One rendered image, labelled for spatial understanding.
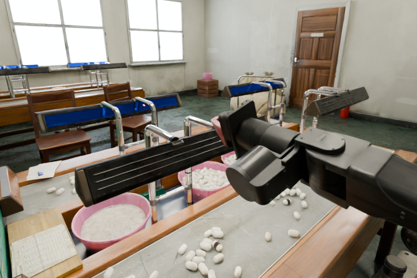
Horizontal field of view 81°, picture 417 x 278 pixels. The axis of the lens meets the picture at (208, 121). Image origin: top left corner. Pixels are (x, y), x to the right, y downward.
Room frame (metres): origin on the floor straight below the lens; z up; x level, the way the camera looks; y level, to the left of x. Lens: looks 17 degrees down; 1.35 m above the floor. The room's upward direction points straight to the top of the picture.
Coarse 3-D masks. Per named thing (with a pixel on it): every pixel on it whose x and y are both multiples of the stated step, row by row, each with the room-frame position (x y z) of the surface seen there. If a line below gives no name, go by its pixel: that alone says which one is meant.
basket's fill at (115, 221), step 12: (120, 204) 0.85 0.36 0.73; (96, 216) 0.78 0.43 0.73; (108, 216) 0.78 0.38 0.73; (120, 216) 0.77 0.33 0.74; (132, 216) 0.78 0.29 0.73; (144, 216) 0.78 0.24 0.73; (84, 228) 0.72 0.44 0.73; (96, 228) 0.72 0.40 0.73; (108, 228) 0.71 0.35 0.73; (120, 228) 0.71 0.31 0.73; (132, 228) 0.71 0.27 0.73; (96, 240) 0.65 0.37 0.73
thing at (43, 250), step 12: (60, 228) 0.66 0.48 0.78; (24, 240) 0.61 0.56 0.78; (36, 240) 0.61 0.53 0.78; (48, 240) 0.61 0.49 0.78; (60, 240) 0.61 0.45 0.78; (12, 252) 0.56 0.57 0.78; (24, 252) 0.56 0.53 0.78; (36, 252) 0.56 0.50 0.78; (48, 252) 0.56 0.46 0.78; (60, 252) 0.56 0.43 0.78; (72, 252) 0.56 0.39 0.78; (12, 264) 0.52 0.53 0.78; (24, 264) 0.52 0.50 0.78; (36, 264) 0.52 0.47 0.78; (48, 264) 0.52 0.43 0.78; (12, 276) 0.48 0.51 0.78
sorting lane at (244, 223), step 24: (312, 192) 0.92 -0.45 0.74; (216, 216) 0.77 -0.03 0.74; (240, 216) 0.77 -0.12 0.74; (264, 216) 0.77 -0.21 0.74; (288, 216) 0.77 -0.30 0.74; (312, 216) 0.77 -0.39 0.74; (168, 240) 0.65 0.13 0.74; (192, 240) 0.65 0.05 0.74; (216, 240) 0.65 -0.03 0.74; (240, 240) 0.65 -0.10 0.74; (264, 240) 0.65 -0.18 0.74; (288, 240) 0.65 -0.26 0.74; (120, 264) 0.55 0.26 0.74; (144, 264) 0.55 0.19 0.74; (168, 264) 0.55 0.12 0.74; (216, 264) 0.55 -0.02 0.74; (240, 264) 0.55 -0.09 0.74; (264, 264) 0.55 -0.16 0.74
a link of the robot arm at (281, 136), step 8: (272, 128) 0.36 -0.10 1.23; (280, 128) 0.35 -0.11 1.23; (264, 136) 0.35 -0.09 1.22; (272, 136) 0.34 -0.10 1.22; (280, 136) 0.34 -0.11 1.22; (288, 136) 0.33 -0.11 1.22; (296, 136) 0.33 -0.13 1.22; (264, 144) 0.34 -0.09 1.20; (272, 144) 0.33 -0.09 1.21; (280, 144) 0.33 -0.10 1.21; (288, 144) 0.32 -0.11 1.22; (272, 152) 0.32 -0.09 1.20; (280, 152) 0.32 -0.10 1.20; (288, 152) 0.31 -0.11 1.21
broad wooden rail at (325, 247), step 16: (416, 160) 1.20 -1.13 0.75; (336, 208) 0.79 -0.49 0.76; (352, 208) 0.78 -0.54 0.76; (320, 224) 0.70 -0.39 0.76; (336, 224) 0.69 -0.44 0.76; (352, 224) 0.69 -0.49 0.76; (368, 224) 0.72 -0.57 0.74; (304, 240) 0.63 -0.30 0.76; (320, 240) 0.62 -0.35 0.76; (336, 240) 0.62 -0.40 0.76; (352, 240) 0.63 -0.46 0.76; (368, 240) 0.77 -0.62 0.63; (288, 256) 0.56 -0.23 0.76; (304, 256) 0.56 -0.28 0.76; (320, 256) 0.56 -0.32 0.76; (336, 256) 0.56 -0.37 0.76; (352, 256) 0.66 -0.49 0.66; (272, 272) 0.51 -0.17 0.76; (288, 272) 0.51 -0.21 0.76; (304, 272) 0.51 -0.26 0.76; (320, 272) 0.51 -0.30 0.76; (336, 272) 0.57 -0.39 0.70
